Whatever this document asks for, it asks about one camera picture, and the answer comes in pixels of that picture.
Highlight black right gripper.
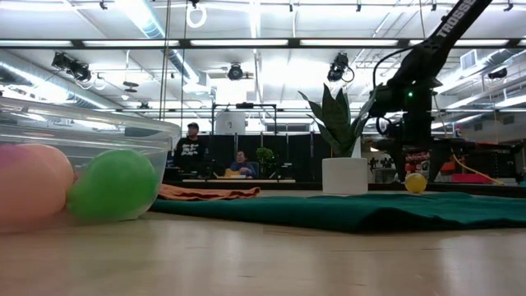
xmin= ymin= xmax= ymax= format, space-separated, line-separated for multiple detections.
xmin=371 ymin=110 xmax=465 ymax=183

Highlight yellow toy lemon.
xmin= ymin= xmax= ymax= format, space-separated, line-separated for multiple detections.
xmin=404 ymin=172 xmax=428 ymax=195

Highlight green toy lime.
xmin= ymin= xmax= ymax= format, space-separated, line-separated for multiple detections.
xmin=67 ymin=148 xmax=160 ymax=221

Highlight pink toy peach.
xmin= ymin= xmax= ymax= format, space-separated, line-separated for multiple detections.
xmin=0 ymin=142 xmax=76 ymax=229

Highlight clear plastic tupperware container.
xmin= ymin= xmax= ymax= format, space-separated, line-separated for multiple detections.
xmin=0 ymin=96 xmax=182 ymax=231

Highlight shelving with red bins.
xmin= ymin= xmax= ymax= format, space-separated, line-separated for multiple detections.
xmin=400 ymin=137 xmax=526 ymax=185

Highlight teal cloth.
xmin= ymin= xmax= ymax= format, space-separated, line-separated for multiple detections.
xmin=150 ymin=192 xmax=526 ymax=234

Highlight green snake plant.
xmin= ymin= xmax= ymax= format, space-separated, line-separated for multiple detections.
xmin=298 ymin=81 xmax=384 ymax=159

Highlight black partition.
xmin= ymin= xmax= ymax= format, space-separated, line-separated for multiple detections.
xmin=164 ymin=133 xmax=326 ymax=183

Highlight small green background plant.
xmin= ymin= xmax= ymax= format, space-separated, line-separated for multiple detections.
xmin=256 ymin=146 xmax=277 ymax=174

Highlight seated person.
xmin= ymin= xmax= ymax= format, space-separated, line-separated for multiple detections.
xmin=228 ymin=150 xmax=259 ymax=179

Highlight black metal stand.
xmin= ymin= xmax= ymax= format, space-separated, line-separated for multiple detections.
xmin=210 ymin=102 xmax=279 ymax=136

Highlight white box on stand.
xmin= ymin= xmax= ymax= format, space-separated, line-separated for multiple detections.
xmin=214 ymin=111 xmax=247 ymax=136

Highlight round black ceiling lamp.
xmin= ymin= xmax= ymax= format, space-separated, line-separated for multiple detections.
xmin=226 ymin=63 xmax=245 ymax=81

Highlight orange cloth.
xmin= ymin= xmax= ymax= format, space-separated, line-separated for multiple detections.
xmin=158 ymin=183 xmax=261 ymax=202

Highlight standing person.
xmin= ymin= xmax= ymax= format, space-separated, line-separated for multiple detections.
xmin=173 ymin=122 xmax=209 ymax=174

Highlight yellow cable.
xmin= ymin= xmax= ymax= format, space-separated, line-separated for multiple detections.
xmin=450 ymin=151 xmax=507 ymax=186

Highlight black overhead rig camera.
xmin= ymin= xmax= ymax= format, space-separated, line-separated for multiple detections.
xmin=327 ymin=52 xmax=355 ymax=82

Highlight white cable loop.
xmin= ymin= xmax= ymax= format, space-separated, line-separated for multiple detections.
xmin=186 ymin=2 xmax=208 ymax=30

